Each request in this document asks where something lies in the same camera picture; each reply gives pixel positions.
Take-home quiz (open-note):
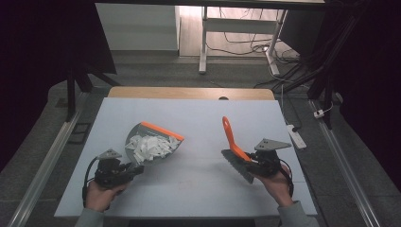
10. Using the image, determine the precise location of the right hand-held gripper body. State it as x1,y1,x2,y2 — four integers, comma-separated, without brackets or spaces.
247,137,293,178

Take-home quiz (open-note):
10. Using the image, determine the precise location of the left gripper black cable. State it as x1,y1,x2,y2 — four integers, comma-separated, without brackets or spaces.
81,156,99,208

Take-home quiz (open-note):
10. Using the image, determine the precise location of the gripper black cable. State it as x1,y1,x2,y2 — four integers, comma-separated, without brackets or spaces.
81,156,99,208
278,158,295,199

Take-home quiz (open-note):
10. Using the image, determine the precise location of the bundle of black floor cables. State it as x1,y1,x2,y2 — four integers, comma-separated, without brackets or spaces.
206,8,316,93

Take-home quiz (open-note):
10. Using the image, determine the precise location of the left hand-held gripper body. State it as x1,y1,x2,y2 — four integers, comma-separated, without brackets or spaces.
93,148,137,190

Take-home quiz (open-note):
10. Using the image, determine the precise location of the aluminium rail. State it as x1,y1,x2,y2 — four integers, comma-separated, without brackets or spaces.
7,91,93,227
307,98,382,227

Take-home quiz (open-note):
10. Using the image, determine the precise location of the white desk frame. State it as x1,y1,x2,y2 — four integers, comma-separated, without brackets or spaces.
198,6,288,77

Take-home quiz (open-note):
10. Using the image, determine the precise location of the white power strip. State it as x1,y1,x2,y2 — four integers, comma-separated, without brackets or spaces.
286,124,307,150

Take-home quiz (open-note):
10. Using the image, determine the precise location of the black tripod stand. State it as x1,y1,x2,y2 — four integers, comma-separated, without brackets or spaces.
64,53,122,123
273,12,363,131

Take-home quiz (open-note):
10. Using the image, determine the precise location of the brush with orange handle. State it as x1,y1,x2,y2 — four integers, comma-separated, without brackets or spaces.
220,115,256,185

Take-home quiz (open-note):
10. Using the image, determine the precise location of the pile of white paper scraps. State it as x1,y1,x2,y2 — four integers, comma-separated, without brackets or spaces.
125,134,183,165

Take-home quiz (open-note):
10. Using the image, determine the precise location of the person's right hand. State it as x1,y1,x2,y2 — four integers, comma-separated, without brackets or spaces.
253,163,295,208

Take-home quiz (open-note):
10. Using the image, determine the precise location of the white cabinet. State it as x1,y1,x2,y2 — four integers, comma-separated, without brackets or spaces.
95,3,182,52

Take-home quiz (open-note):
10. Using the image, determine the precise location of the white foam board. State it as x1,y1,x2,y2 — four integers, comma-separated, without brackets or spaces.
54,96,318,219

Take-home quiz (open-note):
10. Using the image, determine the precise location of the person's left hand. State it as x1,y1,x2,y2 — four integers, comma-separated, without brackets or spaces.
84,180,130,213

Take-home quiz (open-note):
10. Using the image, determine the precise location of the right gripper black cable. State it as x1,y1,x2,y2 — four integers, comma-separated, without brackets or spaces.
278,158,295,199

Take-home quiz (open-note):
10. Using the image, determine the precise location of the grey dustpan with orange edge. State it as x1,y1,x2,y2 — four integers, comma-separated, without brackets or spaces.
124,120,185,167

